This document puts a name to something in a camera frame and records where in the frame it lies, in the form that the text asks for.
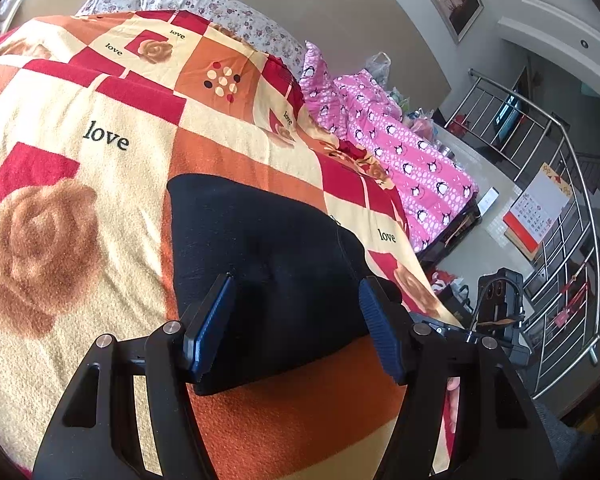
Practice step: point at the dark screen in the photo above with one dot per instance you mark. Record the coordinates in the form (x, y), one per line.
(507, 117)

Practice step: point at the black pants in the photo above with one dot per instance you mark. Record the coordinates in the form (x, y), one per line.
(260, 240)

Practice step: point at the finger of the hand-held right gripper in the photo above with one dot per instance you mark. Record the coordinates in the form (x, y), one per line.
(450, 329)

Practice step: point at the wall calendar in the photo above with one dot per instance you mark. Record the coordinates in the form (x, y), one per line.
(535, 210)

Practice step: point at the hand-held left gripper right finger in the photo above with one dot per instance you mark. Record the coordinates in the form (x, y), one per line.
(380, 332)

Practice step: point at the floral pillow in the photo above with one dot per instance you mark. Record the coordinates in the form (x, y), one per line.
(105, 0)
(240, 15)

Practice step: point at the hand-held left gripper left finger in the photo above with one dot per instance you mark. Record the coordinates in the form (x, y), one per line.
(210, 327)

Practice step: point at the metal stair railing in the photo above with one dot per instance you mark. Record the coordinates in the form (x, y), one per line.
(599, 285)

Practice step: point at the orange red printed blanket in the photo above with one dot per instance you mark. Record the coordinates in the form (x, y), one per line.
(105, 185)

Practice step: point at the clear plastic bag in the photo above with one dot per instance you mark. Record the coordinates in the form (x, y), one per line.
(378, 65)

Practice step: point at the pink penguin print blanket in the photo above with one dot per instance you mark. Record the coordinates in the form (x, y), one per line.
(405, 160)

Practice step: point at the person's grey clothing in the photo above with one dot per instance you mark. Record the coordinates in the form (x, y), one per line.
(560, 435)

